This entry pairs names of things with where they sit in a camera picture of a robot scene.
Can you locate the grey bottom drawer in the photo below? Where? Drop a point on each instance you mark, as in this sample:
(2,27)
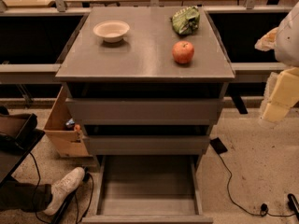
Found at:
(147,190)

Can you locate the white paper bowl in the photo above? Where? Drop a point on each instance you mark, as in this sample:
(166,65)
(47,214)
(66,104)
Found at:
(111,31)

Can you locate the cardboard box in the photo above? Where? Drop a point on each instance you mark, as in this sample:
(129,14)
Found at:
(66,141)

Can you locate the black power adapter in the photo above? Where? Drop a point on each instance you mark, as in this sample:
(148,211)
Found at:
(218,146)

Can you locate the green chip bag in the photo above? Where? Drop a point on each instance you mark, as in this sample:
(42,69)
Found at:
(186,20)

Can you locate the grey middle drawer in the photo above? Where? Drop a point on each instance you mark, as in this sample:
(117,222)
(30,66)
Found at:
(146,139)

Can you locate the grey drawer cabinet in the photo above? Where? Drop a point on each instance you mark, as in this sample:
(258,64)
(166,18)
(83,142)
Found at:
(141,66)

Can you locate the grey drawer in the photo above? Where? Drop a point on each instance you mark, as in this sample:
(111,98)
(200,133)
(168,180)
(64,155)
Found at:
(145,111)
(147,190)
(146,139)

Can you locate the orange item in box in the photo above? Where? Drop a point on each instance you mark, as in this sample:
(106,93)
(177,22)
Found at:
(77,128)

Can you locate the white sneaker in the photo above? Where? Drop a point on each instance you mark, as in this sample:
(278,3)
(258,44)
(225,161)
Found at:
(62,188)

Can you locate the black device bottom right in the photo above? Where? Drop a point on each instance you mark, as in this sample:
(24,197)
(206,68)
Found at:
(293,204)

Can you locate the blue item in box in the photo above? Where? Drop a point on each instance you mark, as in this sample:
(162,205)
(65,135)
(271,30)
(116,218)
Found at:
(70,124)

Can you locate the grey top drawer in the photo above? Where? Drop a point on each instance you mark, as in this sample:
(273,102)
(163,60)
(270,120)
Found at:
(145,111)

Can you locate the brown tray box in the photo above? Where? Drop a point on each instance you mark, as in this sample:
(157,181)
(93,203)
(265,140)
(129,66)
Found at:
(15,128)

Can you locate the tan robot gripper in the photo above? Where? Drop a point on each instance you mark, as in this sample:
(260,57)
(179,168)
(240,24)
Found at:
(288,42)

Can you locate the dark side table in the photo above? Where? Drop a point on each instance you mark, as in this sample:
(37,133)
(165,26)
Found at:
(10,161)

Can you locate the red apple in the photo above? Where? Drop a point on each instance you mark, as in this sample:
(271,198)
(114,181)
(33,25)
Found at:
(183,52)

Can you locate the dark trouser leg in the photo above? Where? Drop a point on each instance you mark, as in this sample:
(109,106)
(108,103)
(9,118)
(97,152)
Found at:
(25,196)

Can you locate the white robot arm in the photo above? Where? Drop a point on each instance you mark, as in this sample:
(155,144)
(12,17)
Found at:
(290,22)

